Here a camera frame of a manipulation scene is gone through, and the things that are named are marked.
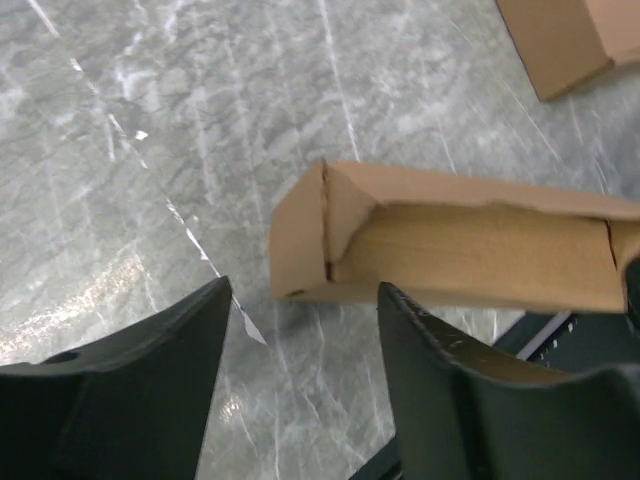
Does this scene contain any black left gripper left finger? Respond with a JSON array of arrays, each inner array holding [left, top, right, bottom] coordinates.
[[1, 277, 232, 479]]

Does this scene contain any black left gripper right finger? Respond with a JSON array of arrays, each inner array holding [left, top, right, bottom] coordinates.
[[376, 281, 640, 480]]

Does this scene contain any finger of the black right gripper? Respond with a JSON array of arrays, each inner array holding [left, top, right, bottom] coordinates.
[[625, 258, 640, 330]]

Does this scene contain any folded brown cardboard box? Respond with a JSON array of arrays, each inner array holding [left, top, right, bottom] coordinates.
[[497, 0, 639, 102]]

